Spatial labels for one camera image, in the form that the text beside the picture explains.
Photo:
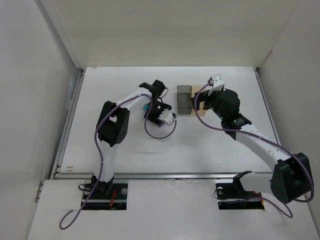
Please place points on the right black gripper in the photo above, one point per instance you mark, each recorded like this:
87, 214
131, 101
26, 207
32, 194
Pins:
203, 100

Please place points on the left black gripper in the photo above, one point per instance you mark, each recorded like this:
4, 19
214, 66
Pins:
155, 117

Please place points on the teal lego brick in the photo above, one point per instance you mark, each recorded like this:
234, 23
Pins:
145, 108

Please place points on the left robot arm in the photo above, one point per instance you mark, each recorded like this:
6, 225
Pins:
113, 123

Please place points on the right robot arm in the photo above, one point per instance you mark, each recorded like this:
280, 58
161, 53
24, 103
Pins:
291, 178

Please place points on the orange transparent container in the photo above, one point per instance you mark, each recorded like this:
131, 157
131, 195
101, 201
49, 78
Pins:
194, 90

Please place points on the grey transparent container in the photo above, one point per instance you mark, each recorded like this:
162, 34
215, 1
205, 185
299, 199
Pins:
184, 104

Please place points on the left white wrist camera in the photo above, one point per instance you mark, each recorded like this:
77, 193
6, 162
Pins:
167, 116

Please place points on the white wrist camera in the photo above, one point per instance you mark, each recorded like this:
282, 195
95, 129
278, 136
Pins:
216, 83
167, 116

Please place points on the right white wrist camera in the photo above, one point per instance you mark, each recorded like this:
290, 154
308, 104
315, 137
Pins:
216, 83

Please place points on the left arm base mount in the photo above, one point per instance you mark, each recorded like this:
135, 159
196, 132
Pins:
114, 199

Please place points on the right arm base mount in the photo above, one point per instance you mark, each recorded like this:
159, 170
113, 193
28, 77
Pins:
231, 196

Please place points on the aluminium rail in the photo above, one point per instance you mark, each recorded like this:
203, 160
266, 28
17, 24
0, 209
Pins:
146, 176

